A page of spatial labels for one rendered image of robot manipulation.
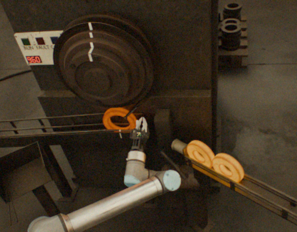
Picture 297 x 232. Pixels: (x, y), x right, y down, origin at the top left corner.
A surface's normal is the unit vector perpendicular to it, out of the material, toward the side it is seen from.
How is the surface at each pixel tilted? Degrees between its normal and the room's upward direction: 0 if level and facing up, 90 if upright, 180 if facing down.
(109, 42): 37
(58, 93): 0
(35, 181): 5
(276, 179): 0
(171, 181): 47
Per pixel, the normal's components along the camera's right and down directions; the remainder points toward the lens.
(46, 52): -0.17, 0.70
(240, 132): -0.14, -0.72
